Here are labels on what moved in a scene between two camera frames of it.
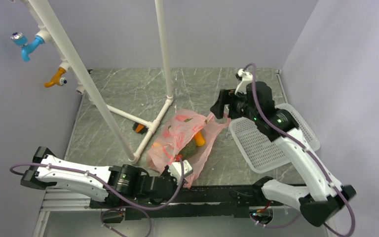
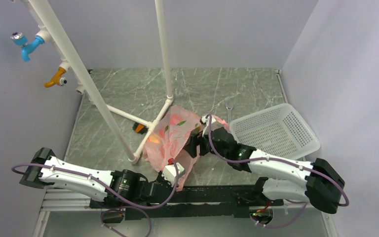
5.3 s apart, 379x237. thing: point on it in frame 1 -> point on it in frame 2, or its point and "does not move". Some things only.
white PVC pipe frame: x=152 y=124 does not move
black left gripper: x=175 y=184 does not move
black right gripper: x=226 y=97 -> x=191 y=146
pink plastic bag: x=181 y=141 does not move
